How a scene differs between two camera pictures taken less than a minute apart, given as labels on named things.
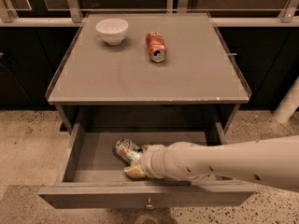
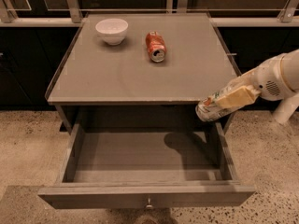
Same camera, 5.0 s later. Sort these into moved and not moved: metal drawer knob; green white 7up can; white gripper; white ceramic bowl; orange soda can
Moved: green white 7up can; white gripper
Not moved: metal drawer knob; white ceramic bowl; orange soda can
